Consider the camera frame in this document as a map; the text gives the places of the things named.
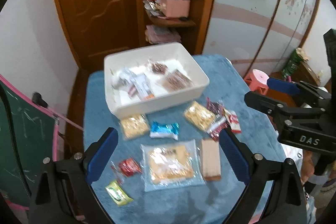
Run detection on red white sachet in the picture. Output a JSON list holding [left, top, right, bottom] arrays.
[[224, 109, 242, 134]]

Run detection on green pastry packet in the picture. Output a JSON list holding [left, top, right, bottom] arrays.
[[105, 180, 133, 206]]

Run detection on red round candy packet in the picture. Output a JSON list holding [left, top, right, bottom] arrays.
[[111, 157, 142, 184]]

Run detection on puffed snack bag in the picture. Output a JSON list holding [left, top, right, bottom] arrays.
[[183, 101, 216, 131], [120, 114, 150, 139]]

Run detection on wafer biscuit pack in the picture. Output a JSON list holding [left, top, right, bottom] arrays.
[[200, 139, 222, 181]]

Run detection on blue white candy packet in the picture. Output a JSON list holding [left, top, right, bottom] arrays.
[[149, 122, 180, 140]]

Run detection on large cracker bag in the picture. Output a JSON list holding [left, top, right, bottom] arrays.
[[141, 139, 205, 192]]

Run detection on dark red snack packet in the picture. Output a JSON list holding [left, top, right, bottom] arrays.
[[206, 97, 224, 116]]

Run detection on operator hand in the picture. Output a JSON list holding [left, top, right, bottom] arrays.
[[301, 150, 314, 184]]

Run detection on pink plastic stool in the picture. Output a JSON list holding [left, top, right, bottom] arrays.
[[244, 69, 269, 95]]

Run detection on green bag on cabinet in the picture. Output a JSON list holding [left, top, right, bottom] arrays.
[[281, 47, 309, 79]]

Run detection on green chalkboard easel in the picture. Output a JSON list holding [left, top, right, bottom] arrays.
[[1, 77, 84, 211]]

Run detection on sliding wardrobe door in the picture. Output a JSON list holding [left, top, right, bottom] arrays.
[[203, 0, 317, 76]]

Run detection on brown date packet in bin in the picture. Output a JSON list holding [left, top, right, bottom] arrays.
[[159, 69, 193, 92]]

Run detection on blue fuzzy table cloth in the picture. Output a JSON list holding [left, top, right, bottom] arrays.
[[92, 55, 285, 223]]

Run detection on white plastic bin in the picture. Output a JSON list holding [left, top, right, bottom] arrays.
[[104, 42, 210, 119]]

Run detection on white packets in bin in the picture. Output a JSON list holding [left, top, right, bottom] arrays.
[[111, 68, 155, 100]]

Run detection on brown wooden door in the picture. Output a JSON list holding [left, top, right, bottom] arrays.
[[55, 0, 139, 72]]

